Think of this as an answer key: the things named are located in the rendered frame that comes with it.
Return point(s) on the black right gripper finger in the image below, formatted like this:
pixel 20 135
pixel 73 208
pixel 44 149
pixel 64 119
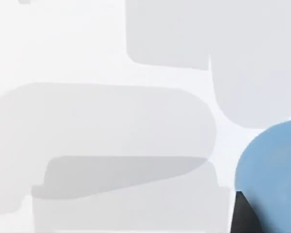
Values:
pixel 242 218

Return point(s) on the light blue round object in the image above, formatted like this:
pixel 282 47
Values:
pixel 274 165

